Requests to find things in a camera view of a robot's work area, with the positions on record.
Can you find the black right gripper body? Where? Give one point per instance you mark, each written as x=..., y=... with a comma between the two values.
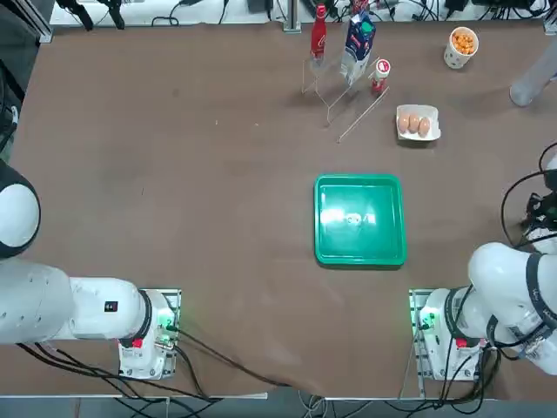
x=541, y=211

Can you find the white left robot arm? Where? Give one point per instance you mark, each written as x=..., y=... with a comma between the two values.
x=43, y=300

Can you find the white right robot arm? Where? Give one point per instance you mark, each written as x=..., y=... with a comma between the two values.
x=500, y=278

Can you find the brown egg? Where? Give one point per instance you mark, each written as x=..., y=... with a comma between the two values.
x=405, y=123
x=423, y=126
x=414, y=124

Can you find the white egg box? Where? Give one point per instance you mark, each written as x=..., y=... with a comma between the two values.
x=428, y=112

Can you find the tall translucent grey cylinder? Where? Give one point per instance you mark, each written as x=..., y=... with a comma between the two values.
x=528, y=82

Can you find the green plastic tray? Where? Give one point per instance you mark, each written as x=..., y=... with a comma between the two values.
x=359, y=217

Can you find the aluminium corner profile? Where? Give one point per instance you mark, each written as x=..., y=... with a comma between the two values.
x=550, y=24
x=45, y=35

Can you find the white cup of orange snacks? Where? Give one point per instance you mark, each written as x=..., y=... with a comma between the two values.
x=461, y=41

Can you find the small bottle red white lid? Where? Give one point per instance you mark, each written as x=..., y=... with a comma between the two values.
x=383, y=66

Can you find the clear acrylic stepped shelf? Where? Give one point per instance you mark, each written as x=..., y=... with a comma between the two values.
x=335, y=104

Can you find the blue milk carton green cap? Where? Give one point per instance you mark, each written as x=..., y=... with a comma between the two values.
x=357, y=48

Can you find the red soda bottle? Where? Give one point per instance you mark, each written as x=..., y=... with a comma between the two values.
x=360, y=4
x=320, y=35

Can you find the steel arm base plate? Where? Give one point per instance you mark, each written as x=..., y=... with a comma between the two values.
x=172, y=300
x=418, y=305

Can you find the aluminium profile post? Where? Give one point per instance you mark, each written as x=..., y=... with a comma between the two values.
x=291, y=22

